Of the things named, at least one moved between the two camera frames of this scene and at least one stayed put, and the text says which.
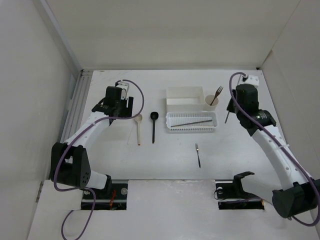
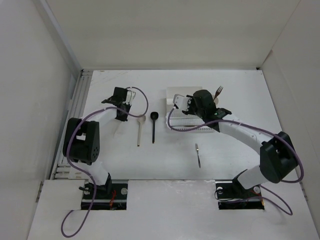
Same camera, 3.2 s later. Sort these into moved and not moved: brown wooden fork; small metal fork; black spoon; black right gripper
Moved: black right gripper
Not moved: small metal fork; black spoon; brown wooden fork
